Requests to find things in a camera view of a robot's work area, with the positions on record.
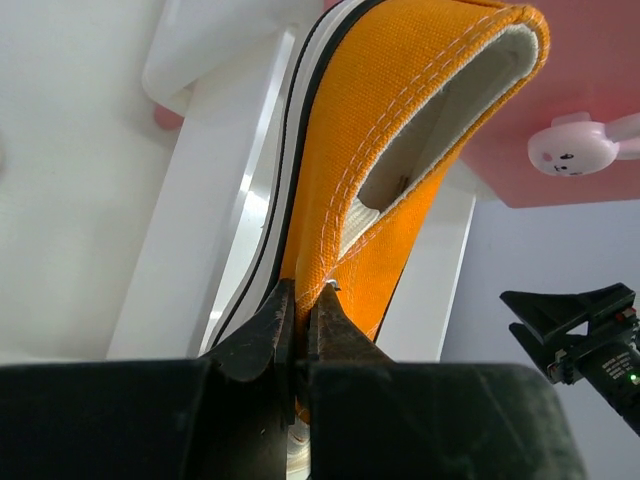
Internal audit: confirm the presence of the light pink drawer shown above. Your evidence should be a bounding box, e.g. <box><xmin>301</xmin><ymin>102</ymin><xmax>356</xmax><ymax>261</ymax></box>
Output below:
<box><xmin>106</xmin><ymin>28</ymin><xmax>478</xmax><ymax>362</ymax></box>

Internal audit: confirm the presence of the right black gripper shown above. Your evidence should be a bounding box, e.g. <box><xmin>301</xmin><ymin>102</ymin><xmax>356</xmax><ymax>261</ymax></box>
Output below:
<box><xmin>500</xmin><ymin>283</ymin><xmax>639</xmax><ymax>433</ymax></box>

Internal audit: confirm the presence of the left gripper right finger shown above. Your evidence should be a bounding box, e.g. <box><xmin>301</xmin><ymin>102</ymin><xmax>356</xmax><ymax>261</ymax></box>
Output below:
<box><xmin>307</xmin><ymin>286</ymin><xmax>586</xmax><ymax>479</ymax></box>

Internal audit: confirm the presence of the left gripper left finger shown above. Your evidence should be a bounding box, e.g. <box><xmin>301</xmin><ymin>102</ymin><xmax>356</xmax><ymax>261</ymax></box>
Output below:
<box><xmin>1</xmin><ymin>280</ymin><xmax>294</xmax><ymax>479</ymax></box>

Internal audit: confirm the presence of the orange sneaker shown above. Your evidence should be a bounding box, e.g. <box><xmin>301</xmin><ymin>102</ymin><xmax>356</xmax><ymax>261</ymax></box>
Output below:
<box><xmin>203</xmin><ymin>1</ymin><xmax>550</xmax><ymax>479</ymax></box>

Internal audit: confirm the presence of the white shoe cabinet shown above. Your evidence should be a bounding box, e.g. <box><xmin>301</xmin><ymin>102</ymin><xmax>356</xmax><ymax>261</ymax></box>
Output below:
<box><xmin>1</xmin><ymin>1</ymin><xmax>326</xmax><ymax>365</ymax></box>

